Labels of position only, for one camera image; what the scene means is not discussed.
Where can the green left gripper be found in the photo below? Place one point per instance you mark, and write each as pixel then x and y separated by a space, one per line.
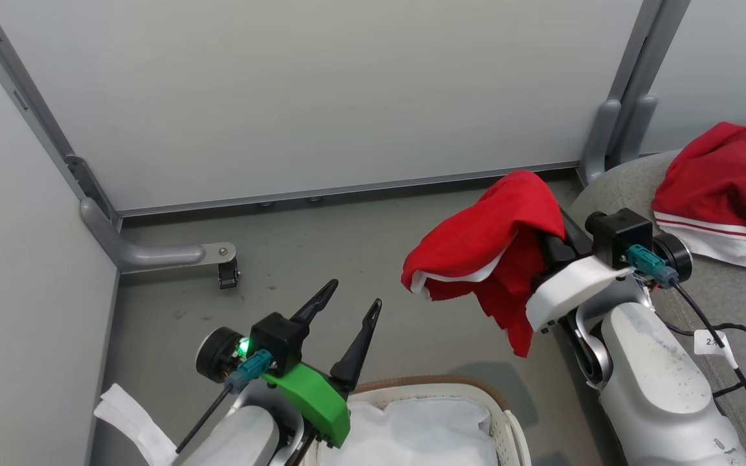
pixel 318 401

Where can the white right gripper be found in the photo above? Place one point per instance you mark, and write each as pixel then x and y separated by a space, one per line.
pixel 574 285

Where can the red garment white hem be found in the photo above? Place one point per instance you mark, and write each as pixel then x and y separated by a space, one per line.
pixel 476 239

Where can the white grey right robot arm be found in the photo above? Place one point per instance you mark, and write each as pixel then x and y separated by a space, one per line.
pixel 645 362

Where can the small black caster wheel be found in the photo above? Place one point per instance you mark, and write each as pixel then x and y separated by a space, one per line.
pixel 228 275

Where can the white cloth basket liner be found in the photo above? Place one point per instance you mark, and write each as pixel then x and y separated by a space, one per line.
pixel 418 433

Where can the red garment striped white trim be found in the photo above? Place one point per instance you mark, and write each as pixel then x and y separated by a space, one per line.
pixel 716 175

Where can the white laundry basket brown rim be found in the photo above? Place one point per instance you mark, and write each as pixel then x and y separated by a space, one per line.
pixel 509 427

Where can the white fabric strip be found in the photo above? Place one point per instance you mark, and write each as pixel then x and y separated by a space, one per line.
pixel 133 421

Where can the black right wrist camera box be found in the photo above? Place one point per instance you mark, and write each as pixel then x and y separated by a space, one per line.
pixel 619 233

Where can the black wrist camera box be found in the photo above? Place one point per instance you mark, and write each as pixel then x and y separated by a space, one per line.
pixel 279 336
pixel 619 233

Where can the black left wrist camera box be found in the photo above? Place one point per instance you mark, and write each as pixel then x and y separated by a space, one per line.
pixel 279 336

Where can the grey partition post with foot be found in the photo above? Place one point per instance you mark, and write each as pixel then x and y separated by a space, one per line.
pixel 601 142
pixel 644 120

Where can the grey partition bottom rail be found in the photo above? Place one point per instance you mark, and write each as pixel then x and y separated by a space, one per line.
pixel 347 189

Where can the grey partition foot bracket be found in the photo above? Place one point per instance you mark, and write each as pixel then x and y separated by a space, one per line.
pixel 153 254

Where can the grey partition corner post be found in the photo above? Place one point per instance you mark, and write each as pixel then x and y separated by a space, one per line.
pixel 30 103

